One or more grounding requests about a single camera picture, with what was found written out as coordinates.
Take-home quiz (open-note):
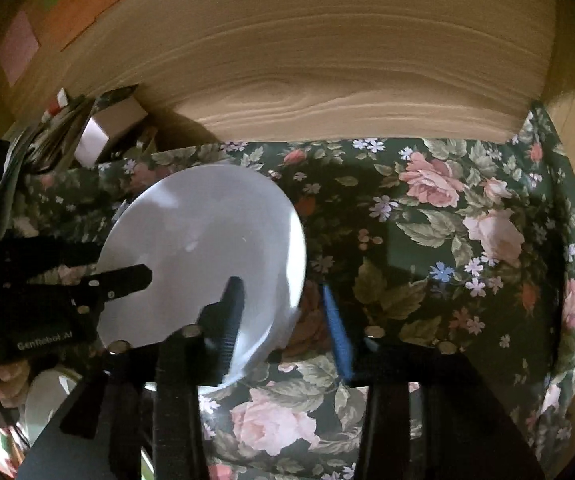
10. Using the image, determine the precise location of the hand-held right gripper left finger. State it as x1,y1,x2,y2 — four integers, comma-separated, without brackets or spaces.
17,275,246,480

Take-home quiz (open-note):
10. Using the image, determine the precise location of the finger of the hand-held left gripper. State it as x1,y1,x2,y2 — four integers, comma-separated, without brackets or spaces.
0,237,104,283
80,263,154,313

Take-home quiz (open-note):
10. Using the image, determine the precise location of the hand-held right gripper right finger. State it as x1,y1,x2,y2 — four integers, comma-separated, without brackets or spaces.
321,282,545,480

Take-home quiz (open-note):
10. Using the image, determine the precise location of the white plate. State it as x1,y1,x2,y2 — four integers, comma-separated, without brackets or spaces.
96,164,308,388

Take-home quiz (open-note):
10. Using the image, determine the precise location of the person's left hand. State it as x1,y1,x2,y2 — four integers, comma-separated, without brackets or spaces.
0,360,34,409

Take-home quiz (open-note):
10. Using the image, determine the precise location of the white bowl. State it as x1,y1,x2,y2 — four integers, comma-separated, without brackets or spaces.
23,367,81,447

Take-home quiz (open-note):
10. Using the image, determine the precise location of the dark floral tablecloth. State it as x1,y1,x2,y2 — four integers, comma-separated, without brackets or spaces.
0,102,575,480

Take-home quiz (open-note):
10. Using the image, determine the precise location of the white cardboard box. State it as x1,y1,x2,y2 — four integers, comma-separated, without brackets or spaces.
74,95,151,169

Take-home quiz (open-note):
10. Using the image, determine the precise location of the pink paper sheet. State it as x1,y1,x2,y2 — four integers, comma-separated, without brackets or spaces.
0,10,41,87

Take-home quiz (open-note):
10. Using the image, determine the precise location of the orange paper sheet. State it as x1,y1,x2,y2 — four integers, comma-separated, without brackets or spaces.
42,0,189,54

